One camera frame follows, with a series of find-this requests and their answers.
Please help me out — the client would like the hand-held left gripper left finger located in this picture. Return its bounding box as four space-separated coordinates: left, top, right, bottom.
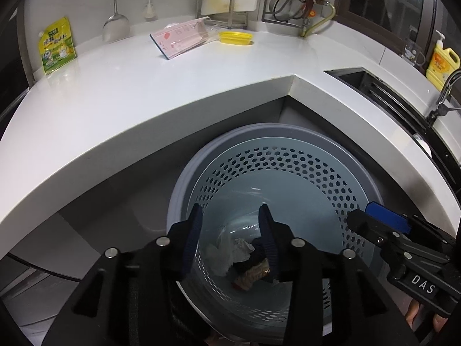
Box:
41 204 204 346

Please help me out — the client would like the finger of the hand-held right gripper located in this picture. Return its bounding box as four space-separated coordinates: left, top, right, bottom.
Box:
347 211 405 249
364 201 455 246

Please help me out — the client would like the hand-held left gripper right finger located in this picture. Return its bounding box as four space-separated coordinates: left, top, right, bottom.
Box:
258 204 412 346

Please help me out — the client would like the dark grey cloth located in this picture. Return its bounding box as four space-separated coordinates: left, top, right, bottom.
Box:
234 237 275 282

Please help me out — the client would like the white tissue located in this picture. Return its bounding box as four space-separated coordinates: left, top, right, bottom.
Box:
232 238 256 262

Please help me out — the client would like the white paper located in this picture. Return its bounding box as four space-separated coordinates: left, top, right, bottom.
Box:
205 235 235 278

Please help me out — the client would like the grey perforated trash bin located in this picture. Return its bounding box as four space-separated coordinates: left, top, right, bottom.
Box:
166 123 383 345

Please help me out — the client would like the pink plastic package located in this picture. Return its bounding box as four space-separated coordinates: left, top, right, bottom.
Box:
149 19 210 62

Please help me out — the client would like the steel faucet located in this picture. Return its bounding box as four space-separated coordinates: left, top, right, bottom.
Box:
426 69 461 124

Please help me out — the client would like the black kitchen sink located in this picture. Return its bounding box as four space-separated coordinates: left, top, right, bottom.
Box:
323 66 461 203

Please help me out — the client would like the yellow dish soap bottle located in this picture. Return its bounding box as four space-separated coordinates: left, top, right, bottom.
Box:
426 30 461 93

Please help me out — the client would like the printed glass cup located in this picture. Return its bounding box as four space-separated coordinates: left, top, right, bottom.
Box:
402 27 428 67

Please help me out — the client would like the yellow shallow dish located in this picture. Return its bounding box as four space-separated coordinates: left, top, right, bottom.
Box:
218 31 254 47

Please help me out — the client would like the metal lid rack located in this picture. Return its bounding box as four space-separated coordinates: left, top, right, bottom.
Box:
261 0 315 28

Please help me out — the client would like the metal spatula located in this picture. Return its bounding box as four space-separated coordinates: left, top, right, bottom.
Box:
102 0 131 43

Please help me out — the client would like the yellow green seasoning packet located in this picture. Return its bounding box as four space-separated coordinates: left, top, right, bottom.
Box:
37 16 77 76

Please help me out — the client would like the metal cutting board rack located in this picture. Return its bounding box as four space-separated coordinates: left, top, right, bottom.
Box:
195 0 249 30

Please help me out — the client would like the glass pot lid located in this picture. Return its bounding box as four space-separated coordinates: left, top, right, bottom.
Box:
272 0 318 21

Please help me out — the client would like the yellow gas hose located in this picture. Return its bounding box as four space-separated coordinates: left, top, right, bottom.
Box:
300 1 338 39

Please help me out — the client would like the dark window frame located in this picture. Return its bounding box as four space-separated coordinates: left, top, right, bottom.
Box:
336 0 444 55

